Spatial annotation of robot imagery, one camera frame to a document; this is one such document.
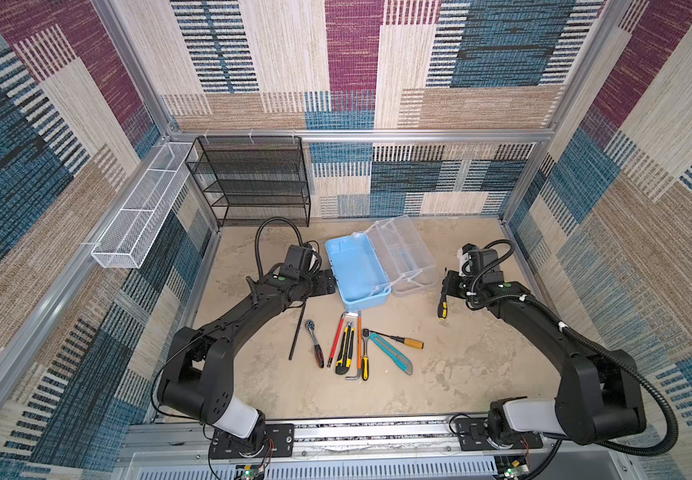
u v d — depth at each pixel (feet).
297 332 3.01
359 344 2.93
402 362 2.79
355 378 2.73
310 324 3.00
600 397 1.36
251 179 3.61
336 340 2.93
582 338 1.57
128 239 2.30
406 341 2.92
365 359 2.79
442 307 2.79
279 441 2.40
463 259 2.64
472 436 2.39
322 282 2.60
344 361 2.79
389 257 3.15
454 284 2.60
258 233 2.44
